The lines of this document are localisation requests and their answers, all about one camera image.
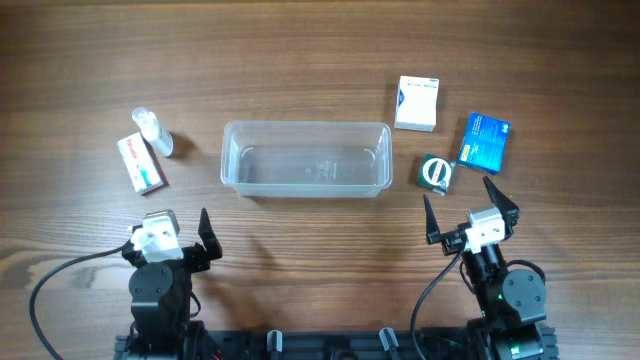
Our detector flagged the blue cardboard box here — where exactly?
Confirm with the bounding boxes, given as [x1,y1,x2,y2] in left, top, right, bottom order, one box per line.
[456,113,511,175]

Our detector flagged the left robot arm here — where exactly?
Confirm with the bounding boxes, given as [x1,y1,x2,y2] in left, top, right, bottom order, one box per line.
[114,209,223,359]

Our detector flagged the clear plastic container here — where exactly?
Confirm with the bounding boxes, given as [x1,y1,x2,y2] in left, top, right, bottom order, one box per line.
[220,120,393,198]

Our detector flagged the white Hansaplast plaster box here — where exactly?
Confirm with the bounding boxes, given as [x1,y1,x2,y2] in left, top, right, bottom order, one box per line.
[394,75,439,132]

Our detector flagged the white Panadol medicine box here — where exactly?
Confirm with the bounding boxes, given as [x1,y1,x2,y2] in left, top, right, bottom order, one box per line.
[117,133,164,195]

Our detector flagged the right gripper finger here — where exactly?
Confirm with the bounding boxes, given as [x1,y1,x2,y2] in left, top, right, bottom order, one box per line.
[423,194,441,243]
[483,176,520,235]

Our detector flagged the left black cable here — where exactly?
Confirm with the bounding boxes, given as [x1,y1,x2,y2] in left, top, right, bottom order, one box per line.
[28,244,131,360]

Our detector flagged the small clear sanitizer bottle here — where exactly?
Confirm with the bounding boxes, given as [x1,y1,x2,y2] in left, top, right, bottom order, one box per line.
[132,107,174,157]

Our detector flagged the dark green round-label box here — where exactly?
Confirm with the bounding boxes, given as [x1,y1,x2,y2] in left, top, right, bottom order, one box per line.
[417,153,456,196]

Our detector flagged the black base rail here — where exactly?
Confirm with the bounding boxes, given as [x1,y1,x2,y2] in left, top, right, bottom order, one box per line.
[114,318,559,360]

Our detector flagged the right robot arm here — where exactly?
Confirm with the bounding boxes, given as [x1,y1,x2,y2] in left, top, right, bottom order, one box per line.
[410,177,558,360]

